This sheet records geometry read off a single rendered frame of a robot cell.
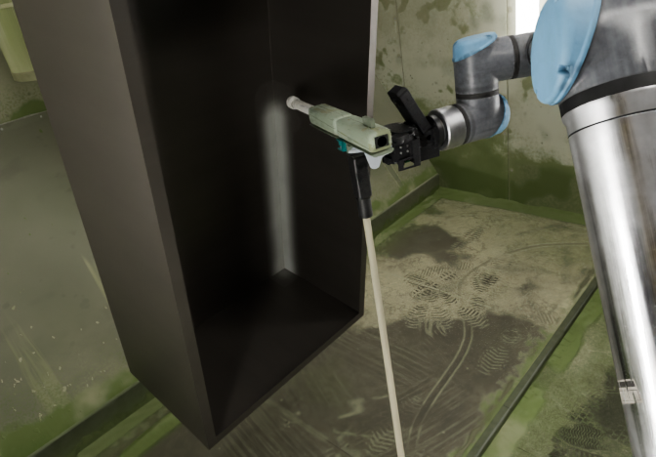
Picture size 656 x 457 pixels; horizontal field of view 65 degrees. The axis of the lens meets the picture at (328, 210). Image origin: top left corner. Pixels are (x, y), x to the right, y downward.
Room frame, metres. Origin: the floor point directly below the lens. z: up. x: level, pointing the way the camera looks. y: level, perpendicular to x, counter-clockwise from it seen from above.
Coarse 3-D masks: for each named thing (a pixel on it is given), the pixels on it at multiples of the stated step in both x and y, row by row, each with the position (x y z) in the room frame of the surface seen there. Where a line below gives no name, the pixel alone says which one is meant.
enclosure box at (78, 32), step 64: (64, 0) 0.86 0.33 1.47; (128, 0) 1.17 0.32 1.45; (192, 0) 1.28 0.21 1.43; (256, 0) 1.41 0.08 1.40; (320, 0) 1.30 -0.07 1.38; (64, 64) 0.92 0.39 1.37; (128, 64) 0.78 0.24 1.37; (192, 64) 1.28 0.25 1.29; (256, 64) 1.42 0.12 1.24; (320, 64) 1.33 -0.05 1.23; (64, 128) 1.00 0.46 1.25; (128, 128) 0.81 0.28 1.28; (192, 128) 1.28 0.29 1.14; (256, 128) 1.43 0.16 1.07; (128, 192) 0.87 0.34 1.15; (192, 192) 1.29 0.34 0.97; (256, 192) 1.45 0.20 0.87; (320, 192) 1.39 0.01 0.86; (128, 256) 0.94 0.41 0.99; (192, 256) 1.29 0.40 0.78; (256, 256) 1.46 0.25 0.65; (320, 256) 1.42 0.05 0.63; (128, 320) 1.05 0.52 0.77; (192, 320) 1.29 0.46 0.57; (256, 320) 1.32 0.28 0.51; (320, 320) 1.30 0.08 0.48; (192, 384) 0.87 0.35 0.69; (256, 384) 1.08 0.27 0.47
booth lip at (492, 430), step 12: (588, 288) 1.77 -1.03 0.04; (588, 300) 1.71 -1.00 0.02; (576, 312) 1.63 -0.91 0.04; (564, 324) 1.58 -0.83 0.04; (552, 348) 1.47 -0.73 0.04; (540, 360) 1.41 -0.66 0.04; (528, 372) 1.37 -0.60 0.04; (528, 384) 1.33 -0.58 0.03; (516, 396) 1.27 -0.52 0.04; (504, 408) 1.24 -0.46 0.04; (492, 420) 1.20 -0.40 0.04; (504, 420) 1.20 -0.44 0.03; (492, 432) 1.16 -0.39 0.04; (480, 444) 1.12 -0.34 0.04; (468, 456) 1.08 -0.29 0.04; (480, 456) 1.09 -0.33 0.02
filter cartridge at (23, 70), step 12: (0, 0) 1.85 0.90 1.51; (0, 12) 1.86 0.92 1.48; (12, 12) 1.85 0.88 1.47; (0, 24) 1.87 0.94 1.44; (12, 24) 1.85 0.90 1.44; (0, 36) 1.88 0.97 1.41; (12, 36) 1.85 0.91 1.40; (12, 48) 1.86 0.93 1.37; (24, 48) 1.86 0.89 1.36; (12, 60) 1.88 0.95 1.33; (24, 60) 1.86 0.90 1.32; (12, 72) 1.92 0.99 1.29; (24, 72) 1.86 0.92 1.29
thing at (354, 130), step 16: (304, 112) 1.23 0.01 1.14; (320, 112) 1.09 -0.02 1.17; (336, 112) 1.06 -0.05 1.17; (320, 128) 1.11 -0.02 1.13; (336, 128) 1.02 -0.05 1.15; (352, 128) 0.93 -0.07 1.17; (368, 128) 0.90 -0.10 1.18; (384, 128) 0.89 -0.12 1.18; (352, 144) 0.95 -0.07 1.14; (368, 144) 0.87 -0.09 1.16; (352, 160) 0.97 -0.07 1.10; (352, 176) 0.98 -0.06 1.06; (368, 176) 0.97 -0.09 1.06; (368, 192) 0.97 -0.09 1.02; (368, 208) 0.97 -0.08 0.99
